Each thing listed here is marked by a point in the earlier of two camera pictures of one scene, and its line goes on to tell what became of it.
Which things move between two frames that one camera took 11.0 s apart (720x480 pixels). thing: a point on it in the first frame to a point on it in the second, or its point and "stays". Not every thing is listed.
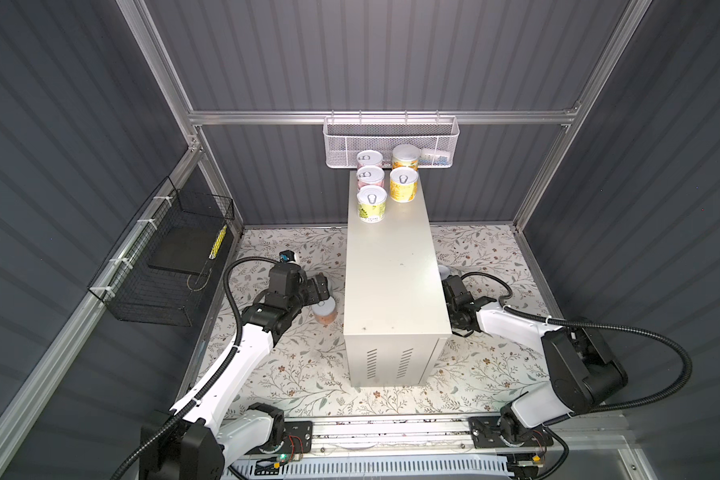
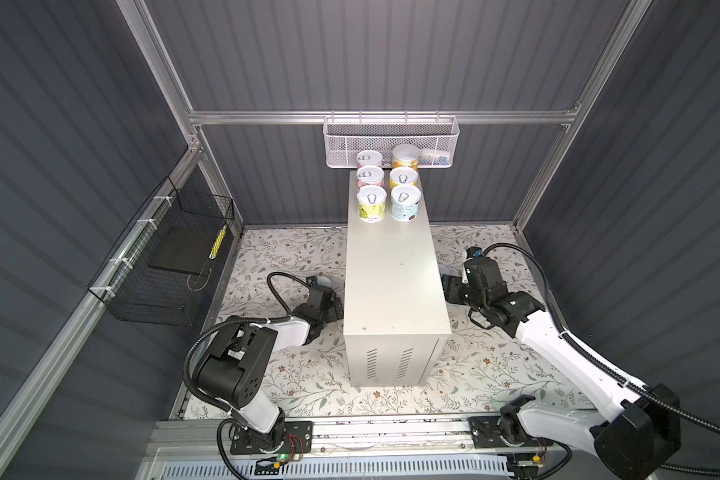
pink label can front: [369, 157] stays
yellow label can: [372, 204] stays
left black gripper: [312, 295] to [334, 310]
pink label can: [370, 175] stays
